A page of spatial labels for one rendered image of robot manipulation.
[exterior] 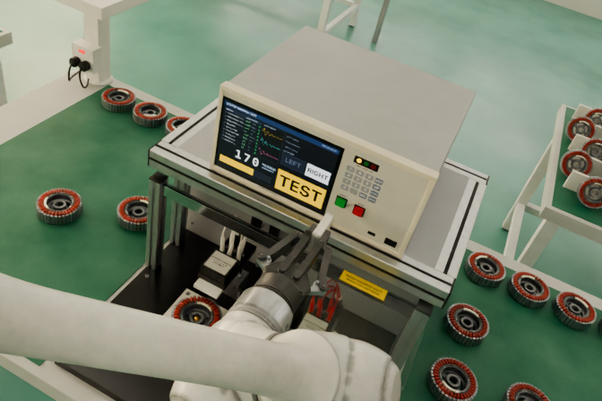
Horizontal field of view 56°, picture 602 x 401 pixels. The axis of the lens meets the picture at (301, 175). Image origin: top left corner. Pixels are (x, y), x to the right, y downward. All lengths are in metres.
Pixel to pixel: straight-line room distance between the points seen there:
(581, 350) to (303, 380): 1.19
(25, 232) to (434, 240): 1.01
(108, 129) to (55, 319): 1.41
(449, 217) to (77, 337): 0.90
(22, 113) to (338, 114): 1.20
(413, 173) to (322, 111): 0.21
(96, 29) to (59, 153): 0.46
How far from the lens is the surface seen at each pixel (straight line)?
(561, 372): 1.64
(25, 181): 1.74
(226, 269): 1.26
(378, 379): 0.67
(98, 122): 1.95
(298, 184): 1.11
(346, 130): 1.04
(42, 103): 2.05
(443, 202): 1.30
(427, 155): 1.05
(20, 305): 0.54
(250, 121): 1.09
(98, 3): 1.63
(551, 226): 2.24
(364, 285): 1.11
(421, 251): 1.15
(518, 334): 1.65
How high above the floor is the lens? 1.87
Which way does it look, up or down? 38 degrees down
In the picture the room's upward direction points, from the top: 15 degrees clockwise
